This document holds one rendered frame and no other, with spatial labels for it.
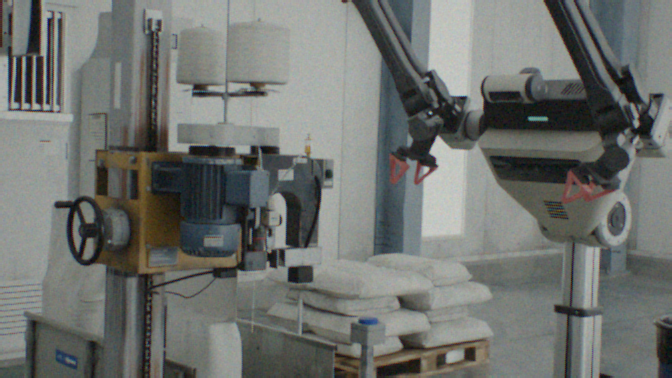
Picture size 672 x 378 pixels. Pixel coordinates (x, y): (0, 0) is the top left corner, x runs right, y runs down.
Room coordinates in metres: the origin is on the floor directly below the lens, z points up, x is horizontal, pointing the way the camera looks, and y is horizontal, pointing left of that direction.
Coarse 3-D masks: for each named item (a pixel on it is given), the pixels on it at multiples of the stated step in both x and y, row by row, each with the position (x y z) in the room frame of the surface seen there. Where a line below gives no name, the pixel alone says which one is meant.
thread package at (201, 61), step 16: (192, 32) 2.73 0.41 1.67; (208, 32) 2.74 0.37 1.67; (192, 48) 2.73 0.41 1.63; (208, 48) 2.74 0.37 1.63; (224, 48) 2.78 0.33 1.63; (192, 64) 2.73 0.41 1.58; (208, 64) 2.73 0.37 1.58; (224, 64) 2.78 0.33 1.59; (176, 80) 2.77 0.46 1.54; (192, 80) 2.73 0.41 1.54; (208, 80) 2.73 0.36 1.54; (224, 80) 2.78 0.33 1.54
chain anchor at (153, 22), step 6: (150, 12) 2.57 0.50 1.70; (156, 12) 2.59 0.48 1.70; (150, 18) 2.56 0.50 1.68; (156, 18) 2.59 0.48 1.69; (144, 24) 2.57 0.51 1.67; (150, 24) 2.56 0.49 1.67; (156, 24) 2.59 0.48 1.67; (162, 24) 2.57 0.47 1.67; (144, 30) 2.57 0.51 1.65; (150, 30) 2.57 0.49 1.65; (162, 30) 2.57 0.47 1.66
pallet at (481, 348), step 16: (400, 352) 5.73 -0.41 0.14; (416, 352) 5.75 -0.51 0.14; (432, 352) 5.79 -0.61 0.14; (464, 352) 6.16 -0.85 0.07; (480, 352) 6.13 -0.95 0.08; (336, 368) 5.78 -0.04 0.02; (352, 368) 5.39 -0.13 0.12; (416, 368) 5.74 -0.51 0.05; (432, 368) 5.80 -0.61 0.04; (448, 368) 5.91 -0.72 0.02
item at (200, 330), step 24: (168, 288) 3.21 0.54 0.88; (192, 288) 3.10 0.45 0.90; (216, 288) 3.01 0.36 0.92; (168, 312) 3.13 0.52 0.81; (192, 312) 3.09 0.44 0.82; (216, 312) 3.01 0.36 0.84; (168, 336) 3.07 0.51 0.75; (192, 336) 2.99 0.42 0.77; (216, 336) 2.97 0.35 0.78; (192, 360) 2.98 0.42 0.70; (216, 360) 2.96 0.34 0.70; (240, 360) 3.02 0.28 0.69
